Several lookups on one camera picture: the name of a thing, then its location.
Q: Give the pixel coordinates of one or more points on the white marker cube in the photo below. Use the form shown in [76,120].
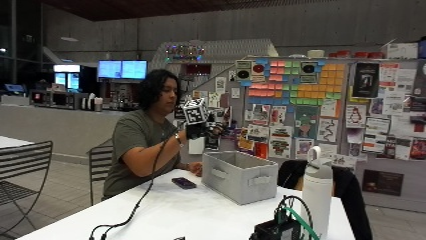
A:
[194,112]

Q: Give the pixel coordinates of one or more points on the grey fabric storage box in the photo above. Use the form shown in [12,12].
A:
[239,176]

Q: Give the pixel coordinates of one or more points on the dark purple phone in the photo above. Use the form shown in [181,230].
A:
[183,183]

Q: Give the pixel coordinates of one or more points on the the person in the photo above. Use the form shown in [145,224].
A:
[133,133]

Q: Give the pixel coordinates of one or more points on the group of coloured sticky notes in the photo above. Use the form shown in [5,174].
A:
[310,90]

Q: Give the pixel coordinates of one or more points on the stack of paper cups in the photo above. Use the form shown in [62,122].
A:
[97,104]

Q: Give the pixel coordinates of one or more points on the black slatted metal chair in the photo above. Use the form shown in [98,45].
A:
[100,160]
[26,160]

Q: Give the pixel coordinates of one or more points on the white water bottle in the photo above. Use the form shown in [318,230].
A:
[317,196]

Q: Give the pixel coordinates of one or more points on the white bowl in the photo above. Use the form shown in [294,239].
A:
[315,53]

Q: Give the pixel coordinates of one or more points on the black electronic device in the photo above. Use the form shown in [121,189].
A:
[274,230]

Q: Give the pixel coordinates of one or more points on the grey service counter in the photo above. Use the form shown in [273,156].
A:
[61,128]

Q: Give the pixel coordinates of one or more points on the lit drinks fridge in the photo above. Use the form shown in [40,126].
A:
[66,78]

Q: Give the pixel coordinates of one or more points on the red cup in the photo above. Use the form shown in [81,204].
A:
[343,53]
[360,54]
[375,55]

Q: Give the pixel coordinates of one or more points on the black chair with jacket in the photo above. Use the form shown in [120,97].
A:
[350,196]

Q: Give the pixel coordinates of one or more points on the black portrait poster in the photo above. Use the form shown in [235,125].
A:
[364,80]

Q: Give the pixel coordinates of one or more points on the group of paper posters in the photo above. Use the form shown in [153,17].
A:
[380,126]

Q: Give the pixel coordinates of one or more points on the counter coffee machine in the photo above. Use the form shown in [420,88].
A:
[48,99]

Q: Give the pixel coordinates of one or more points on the black sign panel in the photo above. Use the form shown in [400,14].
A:
[382,182]

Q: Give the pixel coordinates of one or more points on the grey notice board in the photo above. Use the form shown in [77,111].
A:
[399,186]

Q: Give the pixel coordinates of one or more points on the white side table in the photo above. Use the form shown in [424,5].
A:
[10,141]

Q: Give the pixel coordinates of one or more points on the white cardboard box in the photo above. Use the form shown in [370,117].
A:
[402,51]

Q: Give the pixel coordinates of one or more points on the blue wall monitor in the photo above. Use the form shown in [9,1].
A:
[109,69]
[133,69]

